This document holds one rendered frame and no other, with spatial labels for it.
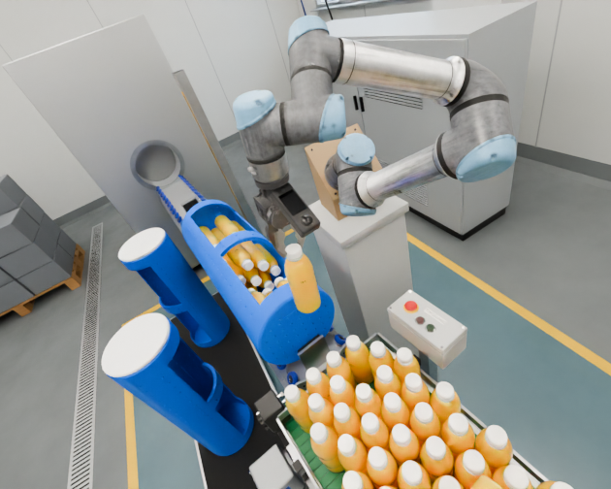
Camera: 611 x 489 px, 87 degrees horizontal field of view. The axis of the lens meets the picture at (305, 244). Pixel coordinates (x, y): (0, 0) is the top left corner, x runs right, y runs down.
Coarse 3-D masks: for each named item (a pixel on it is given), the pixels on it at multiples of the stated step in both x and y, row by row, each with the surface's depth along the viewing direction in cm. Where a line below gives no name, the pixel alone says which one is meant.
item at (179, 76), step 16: (176, 80) 182; (192, 96) 187; (192, 112) 192; (208, 128) 199; (208, 144) 206; (224, 160) 213; (224, 176) 220; (240, 192) 229; (240, 208) 239; (256, 224) 248
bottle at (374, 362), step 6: (372, 354) 90; (384, 354) 89; (390, 354) 92; (372, 360) 91; (378, 360) 90; (384, 360) 90; (390, 360) 91; (372, 366) 92; (378, 366) 90; (390, 366) 91; (372, 372) 95
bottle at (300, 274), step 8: (304, 256) 79; (288, 264) 78; (296, 264) 78; (304, 264) 78; (288, 272) 79; (296, 272) 78; (304, 272) 78; (312, 272) 81; (288, 280) 81; (296, 280) 79; (304, 280) 79; (312, 280) 82; (296, 288) 81; (304, 288) 81; (312, 288) 83; (296, 296) 84; (304, 296) 83; (312, 296) 84; (296, 304) 87; (304, 304) 85; (312, 304) 85; (320, 304) 89; (304, 312) 87
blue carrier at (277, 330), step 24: (192, 216) 158; (216, 216) 165; (240, 216) 159; (192, 240) 144; (240, 240) 125; (264, 240) 131; (216, 264) 122; (216, 288) 128; (240, 288) 107; (264, 288) 140; (288, 288) 98; (240, 312) 105; (264, 312) 95; (288, 312) 97; (312, 312) 103; (264, 336) 95; (288, 336) 101; (312, 336) 108; (288, 360) 106
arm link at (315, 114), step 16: (304, 80) 55; (320, 80) 55; (304, 96) 55; (320, 96) 55; (336, 96) 55; (288, 112) 55; (304, 112) 54; (320, 112) 54; (336, 112) 54; (288, 128) 55; (304, 128) 55; (320, 128) 55; (336, 128) 55; (288, 144) 58; (304, 144) 59
